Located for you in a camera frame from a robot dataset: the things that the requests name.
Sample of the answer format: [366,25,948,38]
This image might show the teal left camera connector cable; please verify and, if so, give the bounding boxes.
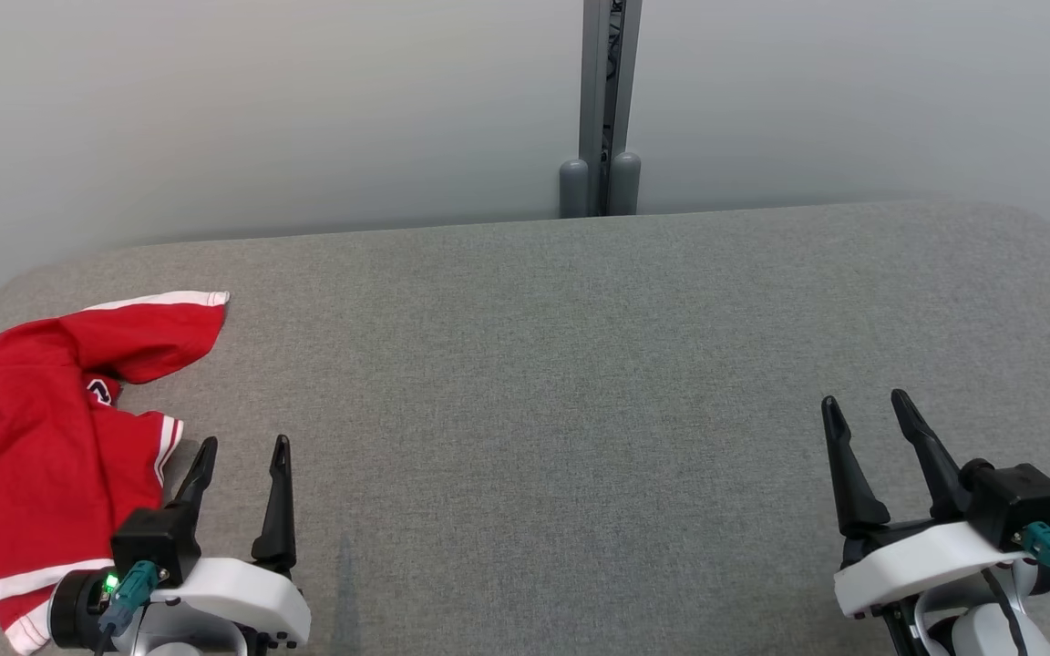
[92,560,161,656]

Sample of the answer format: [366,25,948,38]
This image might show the red garment with white hem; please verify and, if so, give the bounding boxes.
[0,290,231,616]

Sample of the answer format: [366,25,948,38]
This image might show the grey metal partition post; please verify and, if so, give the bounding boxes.
[577,0,644,218]

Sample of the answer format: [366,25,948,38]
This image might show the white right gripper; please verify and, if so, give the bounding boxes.
[822,389,1050,622]

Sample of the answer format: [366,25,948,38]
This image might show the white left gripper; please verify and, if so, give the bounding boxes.
[48,436,313,656]

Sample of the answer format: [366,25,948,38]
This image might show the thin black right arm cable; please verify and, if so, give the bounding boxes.
[981,567,1032,656]

